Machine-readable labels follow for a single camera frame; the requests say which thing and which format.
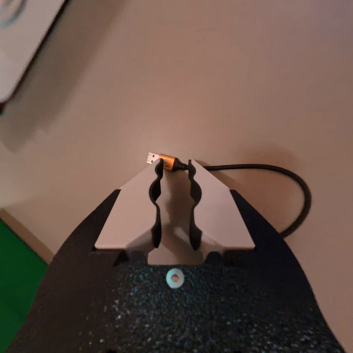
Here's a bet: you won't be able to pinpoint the black cable orange plugs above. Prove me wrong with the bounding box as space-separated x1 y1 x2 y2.
146 152 312 238

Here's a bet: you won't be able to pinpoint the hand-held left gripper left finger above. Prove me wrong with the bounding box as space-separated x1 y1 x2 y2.
94 159 164 252

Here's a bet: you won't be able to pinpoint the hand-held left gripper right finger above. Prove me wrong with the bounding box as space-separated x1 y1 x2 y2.
188 159 255 252

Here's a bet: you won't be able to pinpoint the green plastic bin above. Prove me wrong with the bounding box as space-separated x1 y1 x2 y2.
0 218 49 353

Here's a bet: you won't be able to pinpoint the wooden document stand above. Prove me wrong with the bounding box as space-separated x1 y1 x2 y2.
0 0 69 104

